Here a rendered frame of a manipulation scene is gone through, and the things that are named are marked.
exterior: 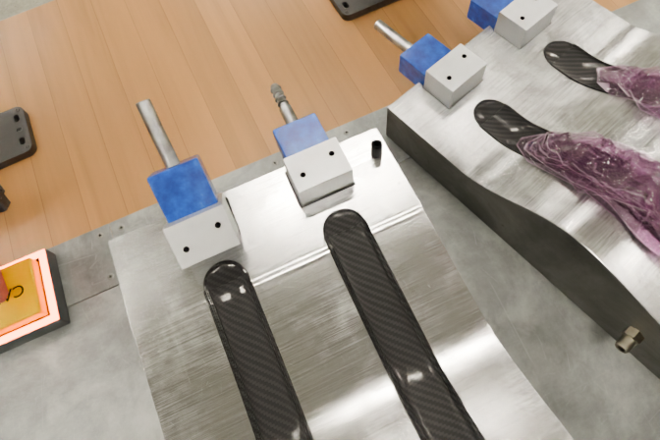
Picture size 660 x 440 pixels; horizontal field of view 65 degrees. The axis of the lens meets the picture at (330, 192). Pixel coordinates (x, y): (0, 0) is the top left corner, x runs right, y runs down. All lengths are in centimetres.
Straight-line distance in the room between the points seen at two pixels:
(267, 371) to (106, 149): 34
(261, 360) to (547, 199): 27
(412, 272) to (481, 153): 15
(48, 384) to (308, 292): 28
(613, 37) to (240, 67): 42
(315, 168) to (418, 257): 11
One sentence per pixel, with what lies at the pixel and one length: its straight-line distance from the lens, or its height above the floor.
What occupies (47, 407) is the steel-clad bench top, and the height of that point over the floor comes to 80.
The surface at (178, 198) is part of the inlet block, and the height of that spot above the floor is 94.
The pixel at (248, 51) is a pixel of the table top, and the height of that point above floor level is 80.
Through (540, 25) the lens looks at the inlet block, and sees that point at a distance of 61.
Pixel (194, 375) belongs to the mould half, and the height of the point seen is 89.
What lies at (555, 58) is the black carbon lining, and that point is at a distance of 61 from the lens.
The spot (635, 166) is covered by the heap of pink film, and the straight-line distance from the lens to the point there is 49.
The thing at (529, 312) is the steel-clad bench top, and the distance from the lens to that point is 53.
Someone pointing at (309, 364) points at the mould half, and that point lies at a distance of 42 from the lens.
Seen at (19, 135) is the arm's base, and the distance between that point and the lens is 71.
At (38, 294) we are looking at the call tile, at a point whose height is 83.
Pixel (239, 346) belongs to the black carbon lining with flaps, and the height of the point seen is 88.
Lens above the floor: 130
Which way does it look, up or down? 65 degrees down
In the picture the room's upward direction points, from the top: 9 degrees counter-clockwise
